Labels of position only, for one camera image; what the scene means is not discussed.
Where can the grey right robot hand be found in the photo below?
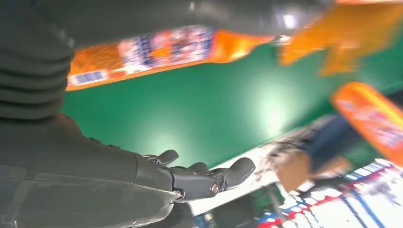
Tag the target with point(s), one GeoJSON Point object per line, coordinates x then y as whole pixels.
{"type": "Point", "coordinates": [78, 182]}

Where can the green table board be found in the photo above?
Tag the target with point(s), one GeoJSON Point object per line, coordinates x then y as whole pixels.
{"type": "Point", "coordinates": [189, 113]}

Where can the white table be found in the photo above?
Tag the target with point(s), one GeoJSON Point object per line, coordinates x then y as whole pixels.
{"type": "Point", "coordinates": [245, 170]}

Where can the cardboard box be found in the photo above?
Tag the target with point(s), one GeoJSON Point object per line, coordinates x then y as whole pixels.
{"type": "Point", "coordinates": [294, 173]}

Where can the blue metal shelf rack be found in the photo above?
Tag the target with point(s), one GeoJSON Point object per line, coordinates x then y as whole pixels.
{"type": "Point", "coordinates": [366, 210]}

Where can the yellow tape sheet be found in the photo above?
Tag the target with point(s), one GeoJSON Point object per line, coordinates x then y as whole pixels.
{"type": "Point", "coordinates": [346, 34]}

